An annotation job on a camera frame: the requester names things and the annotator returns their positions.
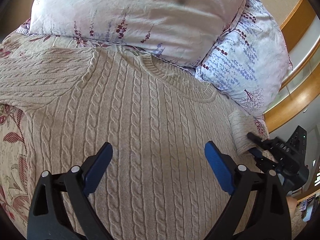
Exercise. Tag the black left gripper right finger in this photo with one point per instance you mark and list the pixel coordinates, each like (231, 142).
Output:
(257, 206)

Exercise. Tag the cream floral bedspread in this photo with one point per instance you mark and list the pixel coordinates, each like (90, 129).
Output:
(59, 104)

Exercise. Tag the blue floral pillow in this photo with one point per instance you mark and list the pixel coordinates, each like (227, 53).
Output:
(248, 63)

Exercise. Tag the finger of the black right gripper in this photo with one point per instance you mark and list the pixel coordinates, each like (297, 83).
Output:
(255, 152)
(257, 140)

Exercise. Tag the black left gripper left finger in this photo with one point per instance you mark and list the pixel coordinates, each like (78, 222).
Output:
(48, 217)

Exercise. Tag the pink floral pillow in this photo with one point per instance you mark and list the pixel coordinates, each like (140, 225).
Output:
(178, 31)

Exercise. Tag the wooden headboard frame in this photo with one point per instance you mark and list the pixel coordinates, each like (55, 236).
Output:
(301, 85)

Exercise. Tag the beige cable-knit sweater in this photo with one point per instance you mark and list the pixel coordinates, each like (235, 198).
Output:
(181, 196)

